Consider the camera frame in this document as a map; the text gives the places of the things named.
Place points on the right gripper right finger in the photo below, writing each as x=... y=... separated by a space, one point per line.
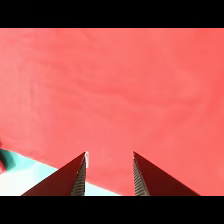
x=153 y=181

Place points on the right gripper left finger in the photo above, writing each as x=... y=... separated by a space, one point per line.
x=68 y=180

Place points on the red T-shirt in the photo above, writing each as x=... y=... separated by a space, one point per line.
x=110 y=96

